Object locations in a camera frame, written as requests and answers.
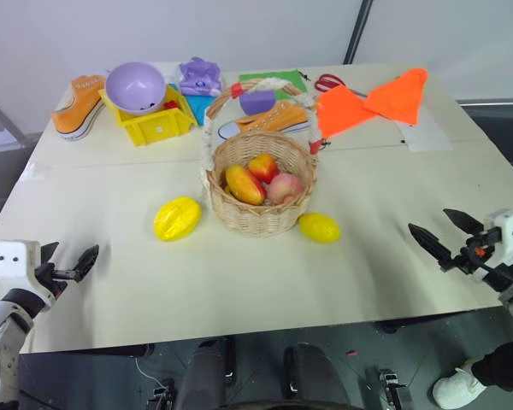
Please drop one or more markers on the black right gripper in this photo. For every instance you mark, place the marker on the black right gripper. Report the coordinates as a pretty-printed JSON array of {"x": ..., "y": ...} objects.
[{"x": 474, "y": 256}]

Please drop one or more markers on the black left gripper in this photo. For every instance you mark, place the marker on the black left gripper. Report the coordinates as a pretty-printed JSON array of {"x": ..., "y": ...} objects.
[{"x": 51, "y": 282}]

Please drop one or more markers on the white paper sheet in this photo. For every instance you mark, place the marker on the white paper sheet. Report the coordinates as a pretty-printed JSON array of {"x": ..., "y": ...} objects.
[{"x": 429, "y": 136}]

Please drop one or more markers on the yellow starfruit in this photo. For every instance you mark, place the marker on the yellow starfruit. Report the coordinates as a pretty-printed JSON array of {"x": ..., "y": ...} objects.
[{"x": 177, "y": 218}]

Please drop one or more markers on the yellow lemon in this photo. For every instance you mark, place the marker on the yellow lemon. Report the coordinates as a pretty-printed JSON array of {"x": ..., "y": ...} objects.
[{"x": 320, "y": 227}]

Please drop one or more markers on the dark trouser leg of person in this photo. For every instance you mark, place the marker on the dark trouser leg of person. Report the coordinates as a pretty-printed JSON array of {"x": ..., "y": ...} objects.
[{"x": 506, "y": 363}]

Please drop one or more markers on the orange cloth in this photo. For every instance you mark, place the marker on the orange cloth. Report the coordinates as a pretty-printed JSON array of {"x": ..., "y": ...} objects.
[
  {"x": 399, "y": 96},
  {"x": 340, "y": 111}
]

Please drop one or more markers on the orange canvas sneaker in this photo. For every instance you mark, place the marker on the orange canvas sneaker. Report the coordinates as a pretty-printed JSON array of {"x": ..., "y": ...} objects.
[
  {"x": 77, "y": 107},
  {"x": 273, "y": 119}
]

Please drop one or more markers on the white sneaker of person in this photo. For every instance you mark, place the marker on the white sneaker of person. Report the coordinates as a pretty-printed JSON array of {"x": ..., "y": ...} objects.
[{"x": 457, "y": 386}]

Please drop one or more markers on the grey metal rack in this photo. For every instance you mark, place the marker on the grey metal rack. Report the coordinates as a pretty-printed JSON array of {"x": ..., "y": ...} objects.
[{"x": 0, "y": 117}]

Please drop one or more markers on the yellow plastic storage bin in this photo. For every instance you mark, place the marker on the yellow plastic storage bin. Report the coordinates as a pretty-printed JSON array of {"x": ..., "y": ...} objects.
[{"x": 158, "y": 126}]

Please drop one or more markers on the metal table leg caster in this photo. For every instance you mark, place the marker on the metal table leg caster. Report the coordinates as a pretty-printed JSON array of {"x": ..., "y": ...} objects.
[
  {"x": 389, "y": 386},
  {"x": 162, "y": 395}
]

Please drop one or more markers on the pink peach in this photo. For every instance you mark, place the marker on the pink peach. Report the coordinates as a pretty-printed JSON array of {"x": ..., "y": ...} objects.
[{"x": 285, "y": 188}]

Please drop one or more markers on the dark rounded shape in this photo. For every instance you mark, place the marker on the dark rounded shape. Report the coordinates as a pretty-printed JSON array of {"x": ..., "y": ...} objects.
[{"x": 203, "y": 376}]

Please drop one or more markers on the purple plastic bowl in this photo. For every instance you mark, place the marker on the purple plastic bowl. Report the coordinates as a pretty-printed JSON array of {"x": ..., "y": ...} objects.
[{"x": 134, "y": 87}]

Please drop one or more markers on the small red toy piece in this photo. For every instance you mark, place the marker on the small red toy piece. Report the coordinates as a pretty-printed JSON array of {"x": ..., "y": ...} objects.
[{"x": 170, "y": 105}]

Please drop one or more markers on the long red-yellow mango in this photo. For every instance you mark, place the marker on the long red-yellow mango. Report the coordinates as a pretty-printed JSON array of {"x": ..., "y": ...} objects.
[{"x": 244, "y": 185}]

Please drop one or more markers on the small red-yellow mango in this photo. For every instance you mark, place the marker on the small red-yellow mango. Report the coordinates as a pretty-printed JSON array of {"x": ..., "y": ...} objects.
[{"x": 265, "y": 167}]

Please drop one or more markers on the green paper sheet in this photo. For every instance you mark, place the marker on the green paper sheet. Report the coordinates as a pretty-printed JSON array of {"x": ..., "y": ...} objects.
[{"x": 293, "y": 81}]

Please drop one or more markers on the black diagonal pole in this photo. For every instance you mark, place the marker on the black diagonal pole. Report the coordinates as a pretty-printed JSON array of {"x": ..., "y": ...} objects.
[{"x": 358, "y": 32}]

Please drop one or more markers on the purple plush toy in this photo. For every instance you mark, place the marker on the purple plush toy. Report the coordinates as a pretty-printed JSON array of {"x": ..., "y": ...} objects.
[{"x": 198, "y": 77}]

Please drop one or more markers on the purple round block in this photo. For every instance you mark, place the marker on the purple round block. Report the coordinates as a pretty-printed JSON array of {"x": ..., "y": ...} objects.
[{"x": 256, "y": 102}]

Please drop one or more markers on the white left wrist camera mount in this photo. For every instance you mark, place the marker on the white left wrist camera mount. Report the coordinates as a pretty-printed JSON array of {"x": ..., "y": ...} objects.
[{"x": 15, "y": 260}]

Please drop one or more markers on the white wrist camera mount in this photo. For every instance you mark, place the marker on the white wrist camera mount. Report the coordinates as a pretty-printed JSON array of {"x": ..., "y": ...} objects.
[
  {"x": 511, "y": 230},
  {"x": 15, "y": 260}
]

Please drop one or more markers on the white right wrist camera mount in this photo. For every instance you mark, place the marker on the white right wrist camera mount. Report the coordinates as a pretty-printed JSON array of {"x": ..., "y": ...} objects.
[{"x": 511, "y": 230}]

